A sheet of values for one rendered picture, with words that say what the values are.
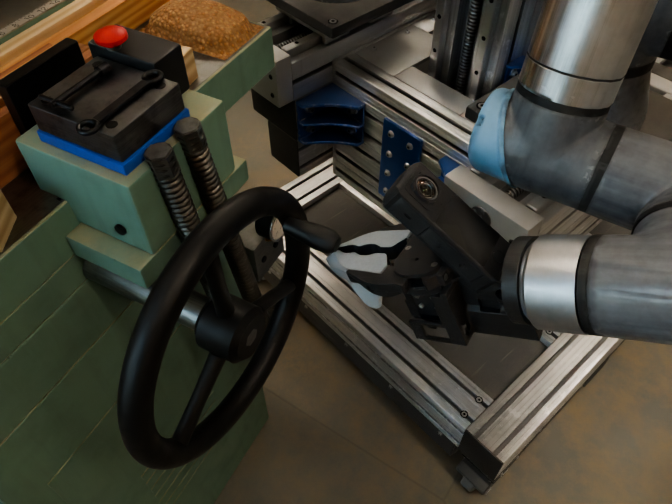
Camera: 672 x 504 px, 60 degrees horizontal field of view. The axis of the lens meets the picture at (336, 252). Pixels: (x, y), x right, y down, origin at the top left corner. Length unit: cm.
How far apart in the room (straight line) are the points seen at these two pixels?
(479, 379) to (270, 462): 50
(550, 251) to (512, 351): 87
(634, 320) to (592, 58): 19
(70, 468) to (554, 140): 67
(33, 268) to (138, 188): 15
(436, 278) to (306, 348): 105
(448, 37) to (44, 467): 86
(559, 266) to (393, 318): 87
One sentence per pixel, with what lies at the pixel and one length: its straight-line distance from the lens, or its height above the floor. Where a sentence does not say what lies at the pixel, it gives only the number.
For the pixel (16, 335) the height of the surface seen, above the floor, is 81.
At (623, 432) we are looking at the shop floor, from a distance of 156.
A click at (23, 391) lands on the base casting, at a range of 70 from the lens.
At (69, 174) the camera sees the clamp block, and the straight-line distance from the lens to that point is 58.
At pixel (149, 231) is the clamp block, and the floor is 90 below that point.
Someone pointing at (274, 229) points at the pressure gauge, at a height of 66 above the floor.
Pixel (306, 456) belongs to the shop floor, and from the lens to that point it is 139.
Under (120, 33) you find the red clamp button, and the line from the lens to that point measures 59.
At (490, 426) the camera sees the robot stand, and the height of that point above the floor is 23.
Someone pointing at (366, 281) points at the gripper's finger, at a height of 89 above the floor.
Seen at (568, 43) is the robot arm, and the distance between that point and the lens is 48.
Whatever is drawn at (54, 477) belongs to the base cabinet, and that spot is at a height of 59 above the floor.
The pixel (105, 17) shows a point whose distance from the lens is 83.
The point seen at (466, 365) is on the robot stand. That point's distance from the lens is 128.
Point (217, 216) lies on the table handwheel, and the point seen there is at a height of 95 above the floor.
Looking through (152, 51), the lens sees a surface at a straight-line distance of 59.
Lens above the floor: 130
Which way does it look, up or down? 50 degrees down
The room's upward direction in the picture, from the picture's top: straight up
